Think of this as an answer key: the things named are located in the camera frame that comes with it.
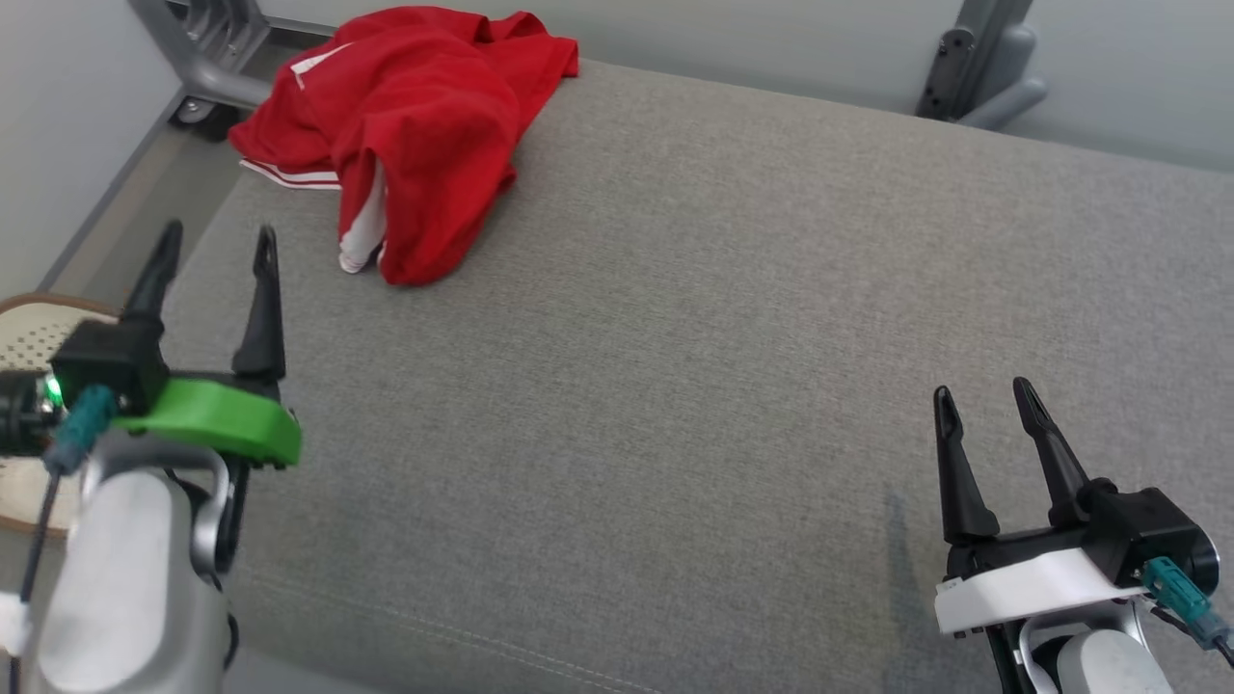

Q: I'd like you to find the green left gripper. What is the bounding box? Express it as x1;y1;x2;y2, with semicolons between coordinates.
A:
0;220;303;470

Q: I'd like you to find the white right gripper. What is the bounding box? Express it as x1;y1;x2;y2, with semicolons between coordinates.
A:
933;377;1153;635

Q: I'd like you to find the red shirt with white stripes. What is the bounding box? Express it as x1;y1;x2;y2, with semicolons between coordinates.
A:
228;7;579;194

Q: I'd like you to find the beige woven chair seat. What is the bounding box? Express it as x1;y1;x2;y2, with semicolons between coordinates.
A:
0;292;121;537

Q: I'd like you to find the grey fabric sofa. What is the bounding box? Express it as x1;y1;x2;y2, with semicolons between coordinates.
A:
159;58;1234;694

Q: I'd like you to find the white paper label tag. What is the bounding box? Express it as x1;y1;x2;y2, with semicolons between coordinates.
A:
0;591;32;658

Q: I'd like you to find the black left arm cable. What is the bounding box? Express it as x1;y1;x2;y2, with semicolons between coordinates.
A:
5;386;119;694

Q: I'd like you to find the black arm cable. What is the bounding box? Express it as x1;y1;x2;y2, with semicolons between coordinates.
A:
5;386;119;694
1142;557;1234;668

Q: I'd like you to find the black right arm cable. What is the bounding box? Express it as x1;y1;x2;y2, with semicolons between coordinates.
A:
1142;557;1234;668

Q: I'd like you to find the grey metal frame with caster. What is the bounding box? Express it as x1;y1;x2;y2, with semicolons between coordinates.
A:
130;0;276;136

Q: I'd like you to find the grey metal frame post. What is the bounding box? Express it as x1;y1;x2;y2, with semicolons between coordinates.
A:
916;0;1049;131

